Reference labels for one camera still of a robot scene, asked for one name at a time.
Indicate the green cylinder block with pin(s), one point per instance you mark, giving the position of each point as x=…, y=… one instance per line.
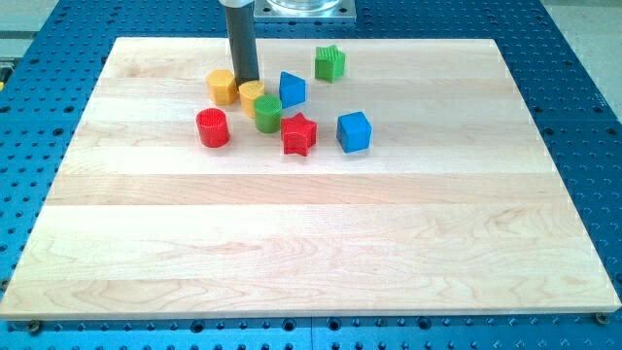
x=268, y=110

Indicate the yellow hexagon block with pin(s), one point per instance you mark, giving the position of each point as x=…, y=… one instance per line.
x=222, y=87

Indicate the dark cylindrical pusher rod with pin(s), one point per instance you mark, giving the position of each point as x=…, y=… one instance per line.
x=239, y=16

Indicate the blue triangle block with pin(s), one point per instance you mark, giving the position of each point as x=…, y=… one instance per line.
x=292, y=90

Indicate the green star block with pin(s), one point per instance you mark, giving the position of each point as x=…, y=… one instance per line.
x=329, y=63

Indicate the red star block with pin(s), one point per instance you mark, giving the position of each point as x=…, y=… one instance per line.
x=298, y=135

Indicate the blue perforated metal table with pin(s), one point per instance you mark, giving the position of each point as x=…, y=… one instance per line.
x=49, y=89

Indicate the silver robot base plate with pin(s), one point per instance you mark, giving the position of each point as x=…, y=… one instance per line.
x=280, y=11

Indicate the yellow heart block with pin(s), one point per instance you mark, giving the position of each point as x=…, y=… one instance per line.
x=249, y=92

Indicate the light wooden board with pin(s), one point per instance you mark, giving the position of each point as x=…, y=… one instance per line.
x=456, y=206

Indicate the blue cube block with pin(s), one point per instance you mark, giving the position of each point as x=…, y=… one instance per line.
x=353, y=132

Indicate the red cylinder block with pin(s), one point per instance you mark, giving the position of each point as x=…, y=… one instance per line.
x=212, y=127

